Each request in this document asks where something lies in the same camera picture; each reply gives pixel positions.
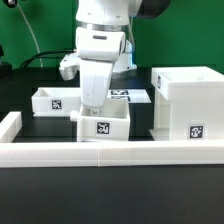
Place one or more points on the black device at left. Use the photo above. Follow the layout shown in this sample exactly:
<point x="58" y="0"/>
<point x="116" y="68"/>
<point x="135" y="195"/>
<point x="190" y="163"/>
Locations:
<point x="5" y="67"/>

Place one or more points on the white U-shaped fence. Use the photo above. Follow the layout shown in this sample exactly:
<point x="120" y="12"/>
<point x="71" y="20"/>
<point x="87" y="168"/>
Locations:
<point x="102" y="154"/>

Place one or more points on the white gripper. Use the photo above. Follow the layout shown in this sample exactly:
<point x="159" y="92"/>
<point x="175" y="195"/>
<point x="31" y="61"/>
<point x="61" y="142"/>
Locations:
<point x="95" y="77"/>

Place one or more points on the white drawer cabinet box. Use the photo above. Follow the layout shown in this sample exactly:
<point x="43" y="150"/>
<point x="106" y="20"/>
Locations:
<point x="189" y="103"/>

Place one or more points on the white drawer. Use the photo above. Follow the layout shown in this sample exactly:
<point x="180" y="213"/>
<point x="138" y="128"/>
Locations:
<point x="111" y="123"/>
<point x="55" y="101"/>

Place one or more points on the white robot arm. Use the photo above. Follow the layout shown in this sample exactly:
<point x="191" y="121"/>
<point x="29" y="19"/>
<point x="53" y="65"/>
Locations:
<point x="101" y="41"/>

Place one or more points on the white marker tag sheet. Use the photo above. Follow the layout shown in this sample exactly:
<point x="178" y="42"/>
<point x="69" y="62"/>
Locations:
<point x="132" y="95"/>

